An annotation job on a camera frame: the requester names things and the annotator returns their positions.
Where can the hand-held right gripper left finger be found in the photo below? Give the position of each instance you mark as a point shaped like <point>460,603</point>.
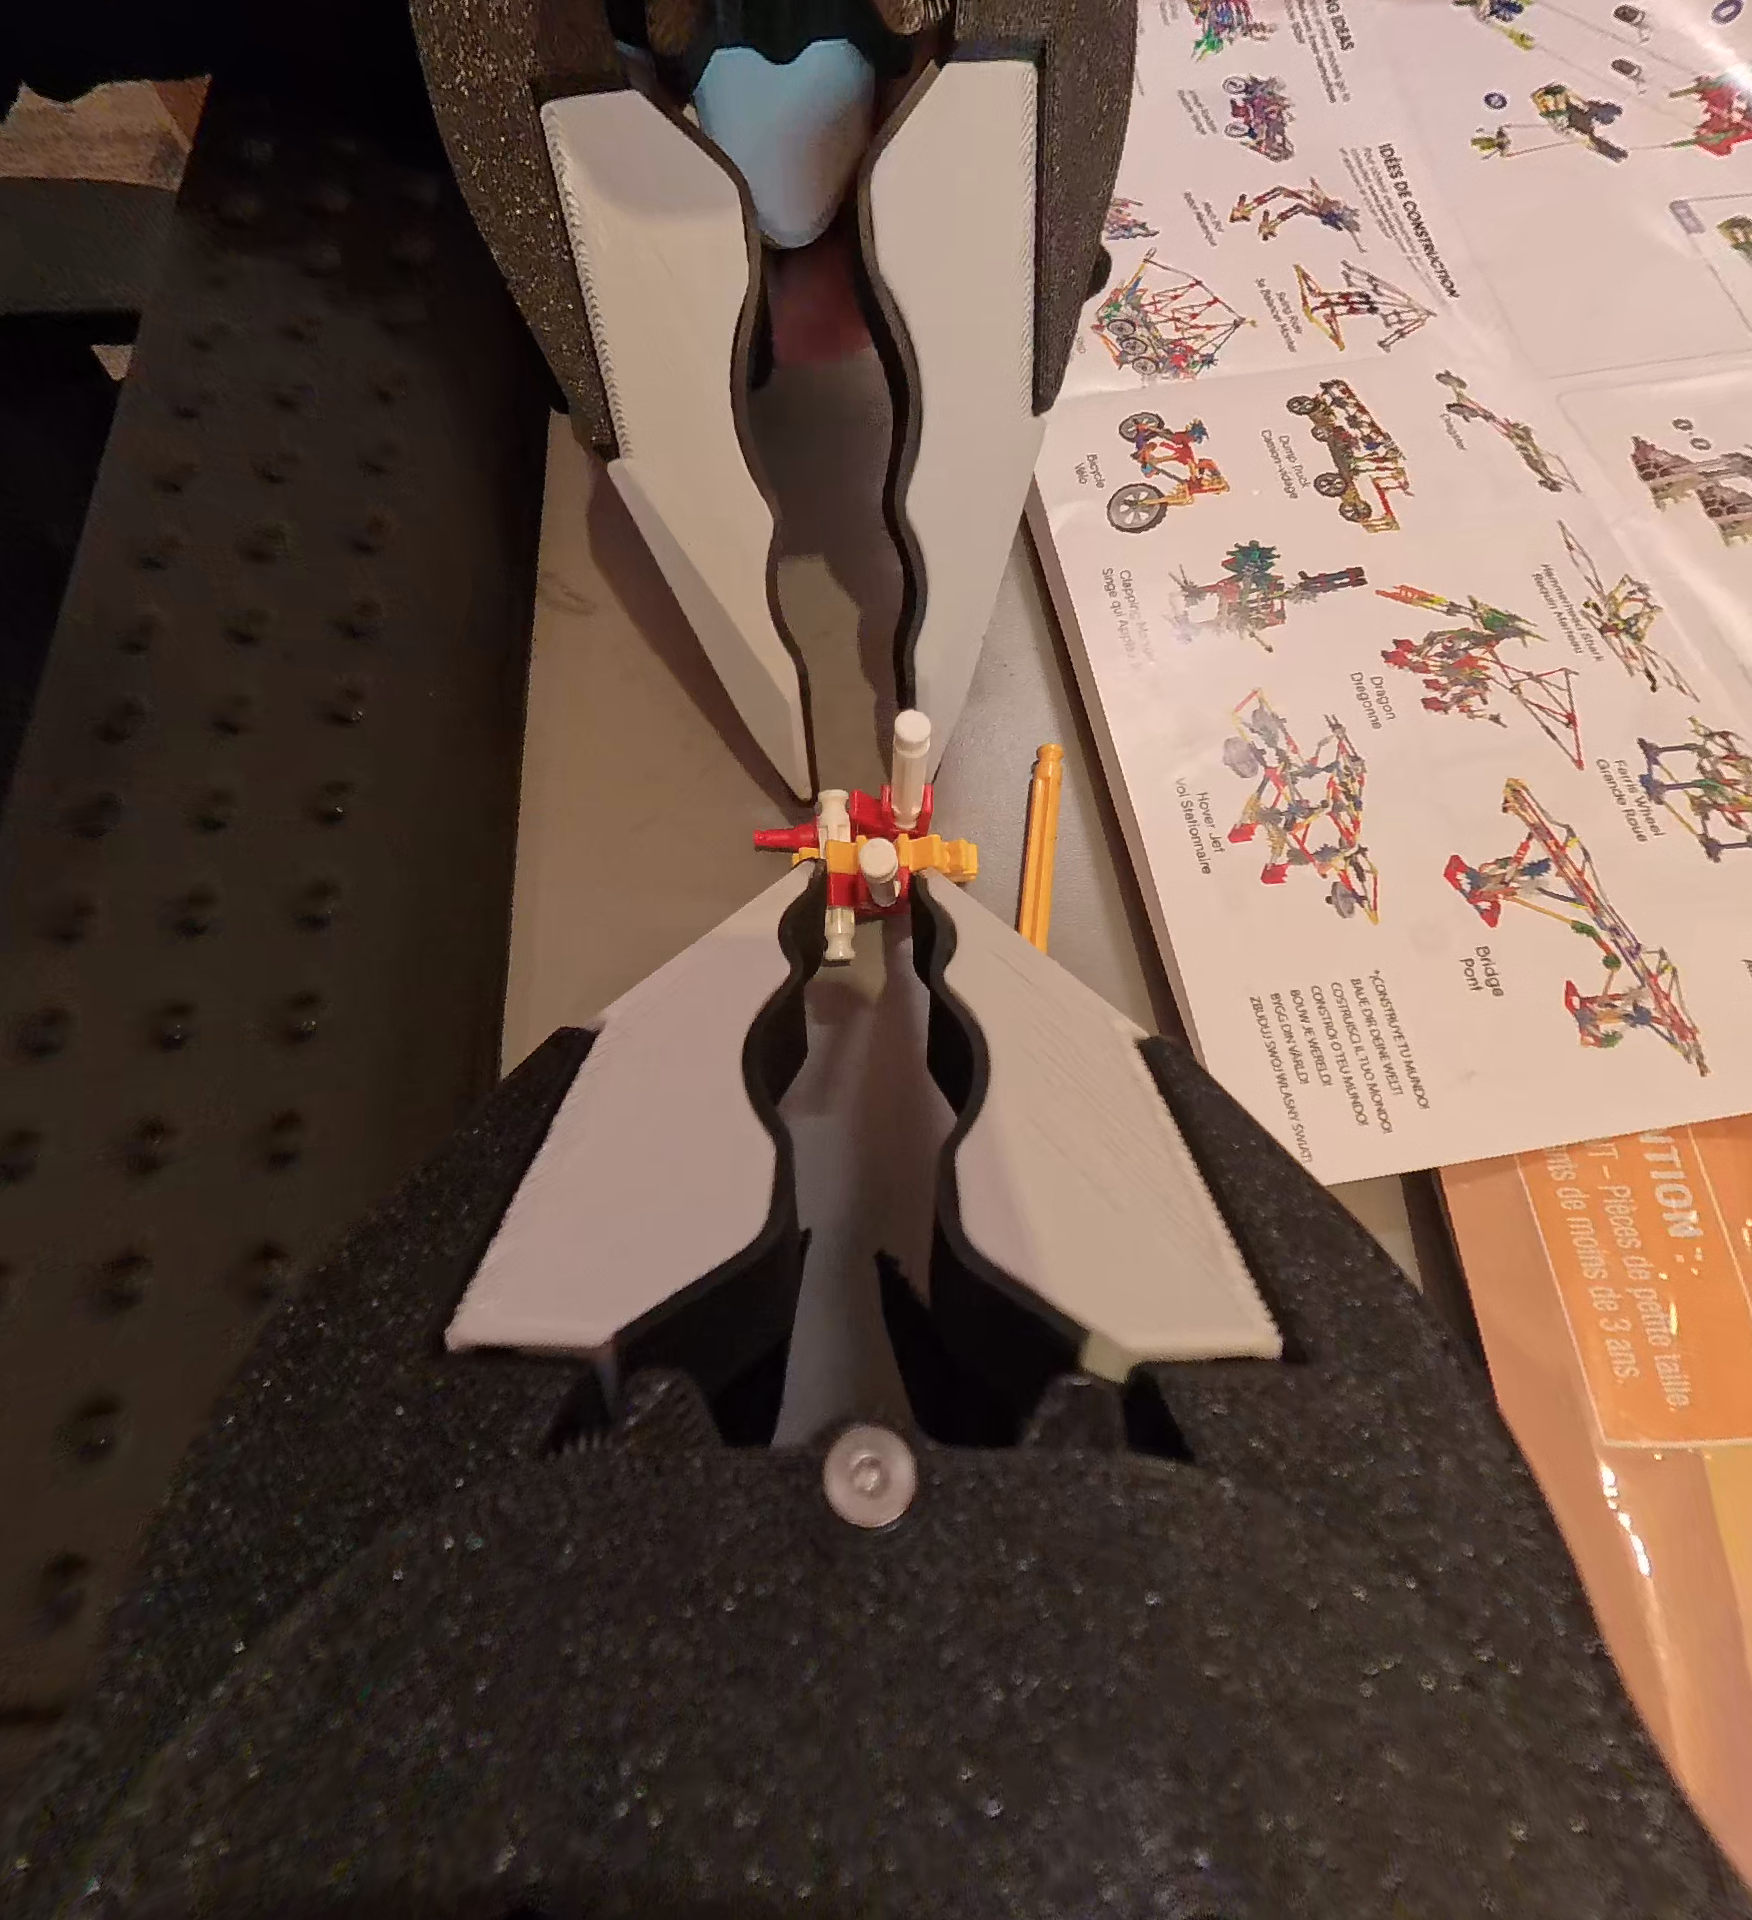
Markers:
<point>605,1184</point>

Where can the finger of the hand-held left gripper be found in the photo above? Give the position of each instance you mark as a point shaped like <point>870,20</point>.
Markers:
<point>665,330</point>
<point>965,302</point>

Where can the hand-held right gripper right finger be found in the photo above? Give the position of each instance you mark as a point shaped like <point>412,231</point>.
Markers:
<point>1101,1184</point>

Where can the yellow toy rod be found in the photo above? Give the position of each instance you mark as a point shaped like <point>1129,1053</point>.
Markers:
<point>1038,839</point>

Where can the red toy rod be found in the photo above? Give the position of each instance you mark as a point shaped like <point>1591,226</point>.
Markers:
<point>775,839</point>

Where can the white toy rod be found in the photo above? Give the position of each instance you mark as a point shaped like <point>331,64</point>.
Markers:
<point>877,861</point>
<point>911,736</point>
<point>834,809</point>

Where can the person's left hand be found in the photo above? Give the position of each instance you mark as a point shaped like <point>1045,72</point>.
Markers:
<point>809,308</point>

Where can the black dotted mat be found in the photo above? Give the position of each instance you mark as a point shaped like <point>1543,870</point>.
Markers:
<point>216,901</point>

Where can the white printed instruction booklet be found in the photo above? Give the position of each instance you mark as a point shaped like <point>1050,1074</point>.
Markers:
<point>1416,677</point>

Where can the orange printed toy box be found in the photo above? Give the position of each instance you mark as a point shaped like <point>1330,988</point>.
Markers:
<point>1642,1424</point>

